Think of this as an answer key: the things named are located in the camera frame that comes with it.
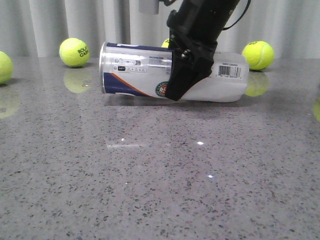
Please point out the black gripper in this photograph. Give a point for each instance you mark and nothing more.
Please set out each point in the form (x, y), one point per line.
(193, 33)

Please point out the grey pleated curtain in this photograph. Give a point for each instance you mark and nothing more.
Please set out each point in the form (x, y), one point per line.
(36, 28)

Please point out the Roland Garros tennis ball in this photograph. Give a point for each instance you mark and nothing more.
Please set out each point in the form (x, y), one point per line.
(74, 52)

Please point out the white Wilson tennis ball can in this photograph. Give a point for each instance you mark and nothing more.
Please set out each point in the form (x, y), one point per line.
(137, 70)

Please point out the right tennis ball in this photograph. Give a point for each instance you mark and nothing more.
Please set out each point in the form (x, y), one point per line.
(259, 55)

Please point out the far-left tennis ball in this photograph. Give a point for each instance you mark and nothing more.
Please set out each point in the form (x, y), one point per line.
(6, 67)

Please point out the center tennis ball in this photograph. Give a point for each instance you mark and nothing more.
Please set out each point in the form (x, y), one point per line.
(166, 43)

